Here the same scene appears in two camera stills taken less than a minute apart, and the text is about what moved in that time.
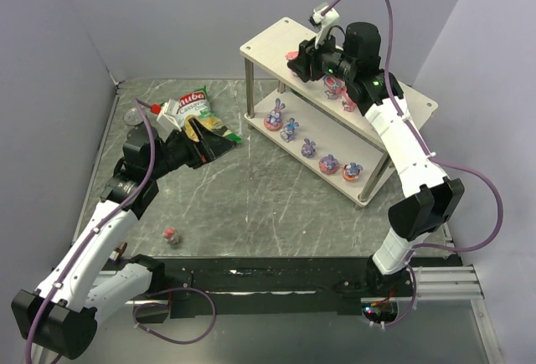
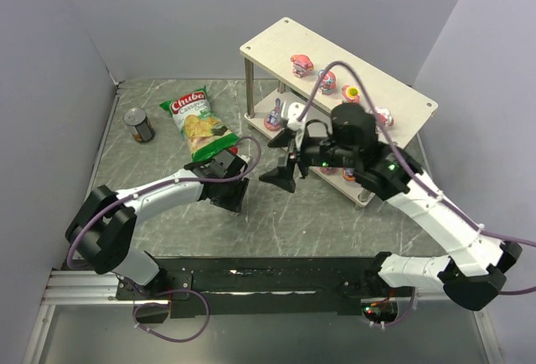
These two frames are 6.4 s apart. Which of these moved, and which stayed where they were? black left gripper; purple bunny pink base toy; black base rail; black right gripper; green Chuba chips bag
Moved: black right gripper; black left gripper
Stayed: green Chuba chips bag; black base rail; purple bunny pink base toy
